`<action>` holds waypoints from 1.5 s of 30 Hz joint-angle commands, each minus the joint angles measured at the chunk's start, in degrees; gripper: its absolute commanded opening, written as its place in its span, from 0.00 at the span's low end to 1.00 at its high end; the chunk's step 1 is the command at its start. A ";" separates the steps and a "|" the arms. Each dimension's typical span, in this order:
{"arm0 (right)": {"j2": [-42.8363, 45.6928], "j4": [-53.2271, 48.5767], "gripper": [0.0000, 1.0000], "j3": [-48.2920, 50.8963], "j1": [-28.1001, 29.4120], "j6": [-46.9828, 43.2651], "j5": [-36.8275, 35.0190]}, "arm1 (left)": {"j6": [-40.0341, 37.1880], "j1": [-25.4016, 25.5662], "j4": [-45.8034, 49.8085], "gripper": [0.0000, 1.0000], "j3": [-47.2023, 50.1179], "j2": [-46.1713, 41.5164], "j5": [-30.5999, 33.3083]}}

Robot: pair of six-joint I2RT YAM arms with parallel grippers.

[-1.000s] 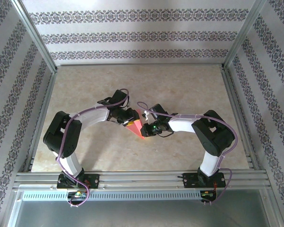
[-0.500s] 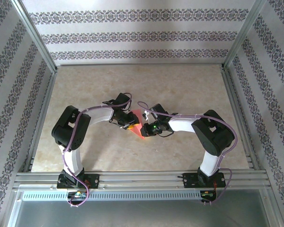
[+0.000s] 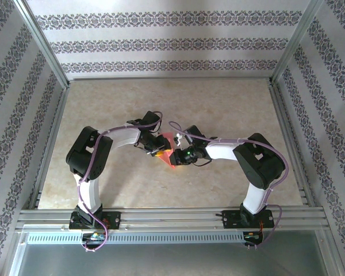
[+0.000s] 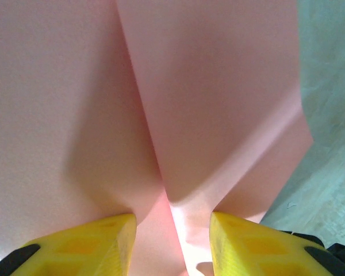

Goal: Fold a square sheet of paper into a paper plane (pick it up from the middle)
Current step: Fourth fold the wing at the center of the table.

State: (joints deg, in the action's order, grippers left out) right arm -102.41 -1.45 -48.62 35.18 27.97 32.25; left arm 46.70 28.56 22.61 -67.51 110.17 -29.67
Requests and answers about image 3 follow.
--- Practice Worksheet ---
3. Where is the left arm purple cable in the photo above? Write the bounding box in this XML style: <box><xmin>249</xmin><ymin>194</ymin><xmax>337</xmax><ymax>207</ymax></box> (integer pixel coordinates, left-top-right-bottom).
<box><xmin>76</xmin><ymin>111</ymin><xmax>163</xmax><ymax>253</ymax></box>

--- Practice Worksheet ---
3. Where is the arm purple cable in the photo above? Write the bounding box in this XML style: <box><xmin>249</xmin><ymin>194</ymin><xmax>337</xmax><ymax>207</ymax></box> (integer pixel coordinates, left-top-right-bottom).
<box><xmin>76</xmin><ymin>111</ymin><xmax>163</xmax><ymax>253</ymax></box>
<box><xmin>168</xmin><ymin>121</ymin><xmax>290</xmax><ymax>250</ymax></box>

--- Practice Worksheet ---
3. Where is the long aluminium mounting rail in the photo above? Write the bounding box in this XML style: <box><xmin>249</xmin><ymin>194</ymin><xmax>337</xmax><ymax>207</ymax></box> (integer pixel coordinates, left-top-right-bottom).
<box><xmin>16</xmin><ymin>207</ymin><xmax>330</xmax><ymax>231</ymax></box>

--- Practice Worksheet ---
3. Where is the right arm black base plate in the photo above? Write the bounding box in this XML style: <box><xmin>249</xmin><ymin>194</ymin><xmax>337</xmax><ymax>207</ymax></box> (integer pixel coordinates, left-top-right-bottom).
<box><xmin>221</xmin><ymin>209</ymin><xmax>274</xmax><ymax>230</ymax></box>

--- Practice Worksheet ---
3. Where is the aluminium side rail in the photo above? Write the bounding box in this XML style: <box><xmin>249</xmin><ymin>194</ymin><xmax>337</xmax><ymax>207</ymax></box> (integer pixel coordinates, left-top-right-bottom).
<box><xmin>269</xmin><ymin>80</ymin><xmax>316</xmax><ymax>208</ymax></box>
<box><xmin>28</xmin><ymin>86</ymin><xmax>70</xmax><ymax>210</ymax></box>

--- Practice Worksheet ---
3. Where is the aluminium frame post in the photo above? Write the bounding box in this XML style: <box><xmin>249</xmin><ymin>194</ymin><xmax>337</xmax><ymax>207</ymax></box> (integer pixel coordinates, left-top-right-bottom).
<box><xmin>270</xmin><ymin>0</ymin><xmax>326</xmax><ymax>86</ymax></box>
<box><xmin>13</xmin><ymin>0</ymin><xmax>70</xmax><ymax>90</ymax></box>

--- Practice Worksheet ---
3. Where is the pink paper sheet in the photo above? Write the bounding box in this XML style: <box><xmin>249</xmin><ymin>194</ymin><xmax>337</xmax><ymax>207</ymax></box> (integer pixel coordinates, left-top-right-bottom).
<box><xmin>156</xmin><ymin>132</ymin><xmax>179</xmax><ymax>168</ymax></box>

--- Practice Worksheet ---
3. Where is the thin aluminium rail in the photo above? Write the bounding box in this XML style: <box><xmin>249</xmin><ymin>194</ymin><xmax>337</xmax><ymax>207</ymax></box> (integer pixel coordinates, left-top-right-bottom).
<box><xmin>67</xmin><ymin>75</ymin><xmax>273</xmax><ymax>83</ymax></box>

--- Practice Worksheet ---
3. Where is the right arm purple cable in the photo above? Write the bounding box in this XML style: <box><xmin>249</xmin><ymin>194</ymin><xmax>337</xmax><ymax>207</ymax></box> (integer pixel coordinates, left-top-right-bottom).
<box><xmin>168</xmin><ymin>121</ymin><xmax>290</xmax><ymax>250</ymax></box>

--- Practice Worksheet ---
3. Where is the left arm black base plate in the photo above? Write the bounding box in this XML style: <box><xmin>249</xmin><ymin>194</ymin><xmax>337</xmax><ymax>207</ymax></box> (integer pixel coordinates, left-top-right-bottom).
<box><xmin>68</xmin><ymin>211</ymin><xmax>122</xmax><ymax>231</ymax></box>

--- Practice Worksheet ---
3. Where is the slotted grey cable duct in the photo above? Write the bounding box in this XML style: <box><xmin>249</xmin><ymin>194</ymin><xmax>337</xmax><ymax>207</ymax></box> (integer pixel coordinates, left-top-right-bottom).
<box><xmin>25</xmin><ymin>232</ymin><xmax>246</xmax><ymax>245</ymax></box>

